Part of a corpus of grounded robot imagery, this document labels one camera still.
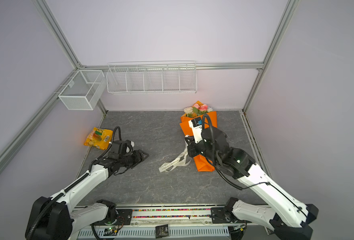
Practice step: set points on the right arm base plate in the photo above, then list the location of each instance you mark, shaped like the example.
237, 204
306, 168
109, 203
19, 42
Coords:
223, 216

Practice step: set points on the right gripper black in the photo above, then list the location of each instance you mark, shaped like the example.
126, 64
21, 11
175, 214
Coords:
193, 146

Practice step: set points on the yellow snack bag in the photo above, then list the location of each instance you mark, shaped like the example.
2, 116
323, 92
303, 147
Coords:
99, 138

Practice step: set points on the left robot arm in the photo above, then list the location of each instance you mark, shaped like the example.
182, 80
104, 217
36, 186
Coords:
52, 218

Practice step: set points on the white wire wall shelf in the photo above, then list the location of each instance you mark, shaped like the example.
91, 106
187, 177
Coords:
152, 77

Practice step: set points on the cream fake rose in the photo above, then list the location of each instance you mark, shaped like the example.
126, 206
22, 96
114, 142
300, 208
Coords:
189, 112

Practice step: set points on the dark pink fake rose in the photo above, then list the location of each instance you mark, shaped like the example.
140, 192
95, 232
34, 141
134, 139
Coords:
203, 108

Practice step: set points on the white slotted cable duct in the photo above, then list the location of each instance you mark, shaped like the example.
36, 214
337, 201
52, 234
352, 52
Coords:
213, 232

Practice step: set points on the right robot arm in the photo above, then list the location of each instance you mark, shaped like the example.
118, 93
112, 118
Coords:
285, 216

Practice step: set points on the black box centre front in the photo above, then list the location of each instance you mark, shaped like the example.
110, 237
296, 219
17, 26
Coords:
162, 231

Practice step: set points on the white ribbon gold lettering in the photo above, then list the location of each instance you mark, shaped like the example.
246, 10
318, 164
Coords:
181, 160

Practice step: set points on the orange wrapping paper sheet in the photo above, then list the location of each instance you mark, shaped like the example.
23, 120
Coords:
201, 163

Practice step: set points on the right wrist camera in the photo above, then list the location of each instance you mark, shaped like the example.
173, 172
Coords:
196, 126

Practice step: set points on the aluminium front rail frame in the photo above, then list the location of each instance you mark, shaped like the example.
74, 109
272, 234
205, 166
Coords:
179, 216

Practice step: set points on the white mesh box basket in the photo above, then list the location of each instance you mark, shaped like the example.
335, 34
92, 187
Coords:
84, 90

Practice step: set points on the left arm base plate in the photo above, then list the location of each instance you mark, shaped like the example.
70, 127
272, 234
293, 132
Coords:
118, 217

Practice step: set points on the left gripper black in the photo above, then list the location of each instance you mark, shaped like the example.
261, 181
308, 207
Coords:
139, 157

